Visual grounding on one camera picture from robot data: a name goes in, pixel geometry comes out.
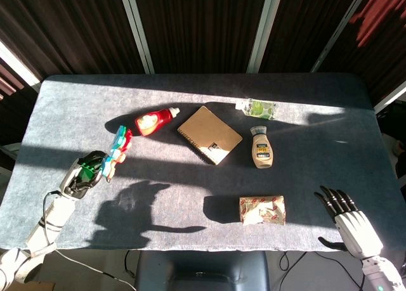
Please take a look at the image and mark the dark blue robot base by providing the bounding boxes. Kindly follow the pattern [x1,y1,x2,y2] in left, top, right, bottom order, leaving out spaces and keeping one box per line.
[134,250,271,291]

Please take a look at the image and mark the beige sauce squeeze bottle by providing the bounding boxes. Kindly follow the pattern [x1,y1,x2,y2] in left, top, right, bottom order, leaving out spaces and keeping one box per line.
[249,126,274,169]

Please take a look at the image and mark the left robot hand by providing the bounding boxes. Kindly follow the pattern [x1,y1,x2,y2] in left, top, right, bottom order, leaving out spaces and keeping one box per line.
[59,150,108,200]

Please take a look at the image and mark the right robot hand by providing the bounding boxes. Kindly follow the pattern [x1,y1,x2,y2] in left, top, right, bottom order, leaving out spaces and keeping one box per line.
[313,185,384,259]

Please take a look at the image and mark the white cable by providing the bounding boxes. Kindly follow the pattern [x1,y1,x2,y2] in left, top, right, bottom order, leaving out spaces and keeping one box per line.
[42,190,137,291]

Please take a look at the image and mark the black cable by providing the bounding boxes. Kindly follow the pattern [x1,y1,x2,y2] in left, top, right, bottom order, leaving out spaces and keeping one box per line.
[278,250,365,291]

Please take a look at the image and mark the red ketchup squeeze bottle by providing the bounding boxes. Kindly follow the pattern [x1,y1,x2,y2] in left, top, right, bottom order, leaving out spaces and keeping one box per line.
[134,107,181,137]

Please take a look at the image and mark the red-print paper-wrapped package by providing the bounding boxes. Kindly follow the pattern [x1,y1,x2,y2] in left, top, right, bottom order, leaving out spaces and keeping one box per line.
[239,195,286,226]

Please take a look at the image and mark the clear green-label water bottle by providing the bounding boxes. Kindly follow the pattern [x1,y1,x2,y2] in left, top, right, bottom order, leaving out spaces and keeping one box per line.
[235,98,278,120]

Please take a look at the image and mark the blue-grey table cloth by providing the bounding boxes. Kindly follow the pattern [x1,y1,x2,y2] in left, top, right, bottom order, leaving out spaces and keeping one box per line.
[0,74,406,252]

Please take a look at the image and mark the dark folding screen panels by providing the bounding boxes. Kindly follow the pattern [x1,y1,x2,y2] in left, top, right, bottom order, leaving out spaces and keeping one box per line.
[0,0,406,146]

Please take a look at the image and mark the brown spiral notebook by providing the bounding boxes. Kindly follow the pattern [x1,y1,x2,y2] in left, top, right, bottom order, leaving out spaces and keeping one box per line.
[176,105,244,166]

